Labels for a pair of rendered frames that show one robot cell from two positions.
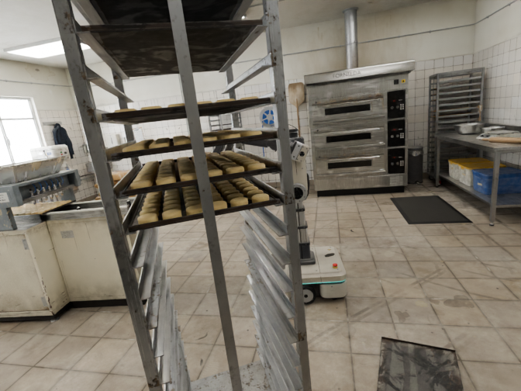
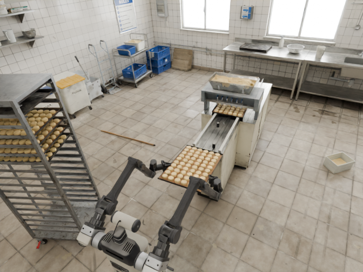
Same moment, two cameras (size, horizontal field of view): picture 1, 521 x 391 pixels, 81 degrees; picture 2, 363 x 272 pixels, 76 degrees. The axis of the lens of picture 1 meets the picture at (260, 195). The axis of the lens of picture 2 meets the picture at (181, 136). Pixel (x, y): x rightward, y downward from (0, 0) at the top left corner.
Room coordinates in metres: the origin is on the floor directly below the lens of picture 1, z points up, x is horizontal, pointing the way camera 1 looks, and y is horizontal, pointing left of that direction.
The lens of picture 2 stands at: (2.95, -0.83, 2.48)
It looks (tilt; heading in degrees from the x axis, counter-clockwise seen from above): 36 degrees down; 112
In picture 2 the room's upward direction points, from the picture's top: 4 degrees counter-clockwise
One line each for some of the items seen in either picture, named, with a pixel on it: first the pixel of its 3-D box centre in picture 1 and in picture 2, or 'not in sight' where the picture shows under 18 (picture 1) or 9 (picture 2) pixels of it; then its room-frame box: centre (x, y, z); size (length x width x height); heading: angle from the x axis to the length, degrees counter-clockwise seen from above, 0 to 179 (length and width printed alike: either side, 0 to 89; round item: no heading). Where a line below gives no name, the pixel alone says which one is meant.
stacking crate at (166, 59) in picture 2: not in sight; (159, 59); (0.00, 5.24, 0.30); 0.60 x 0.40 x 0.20; 76
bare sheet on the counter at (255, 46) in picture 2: not in sight; (255, 46); (2.65, 4.72, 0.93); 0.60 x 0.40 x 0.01; 167
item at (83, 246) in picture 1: (107, 253); (216, 157); (2.53, 1.42, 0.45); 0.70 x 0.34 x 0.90; 83
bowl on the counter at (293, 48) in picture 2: not in sight; (295, 49); (3.44, 4.58, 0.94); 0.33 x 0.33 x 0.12
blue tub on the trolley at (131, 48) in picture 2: not in sight; (126, 50); (-0.30, 4.13, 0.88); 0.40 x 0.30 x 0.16; 170
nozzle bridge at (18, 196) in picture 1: (37, 197); (231, 101); (2.59, 1.92, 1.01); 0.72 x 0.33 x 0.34; 173
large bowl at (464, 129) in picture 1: (468, 129); not in sight; (4.49, -3.17, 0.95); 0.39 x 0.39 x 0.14
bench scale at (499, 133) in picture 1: (498, 135); not in sight; (3.68, -2.97, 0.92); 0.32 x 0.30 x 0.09; 83
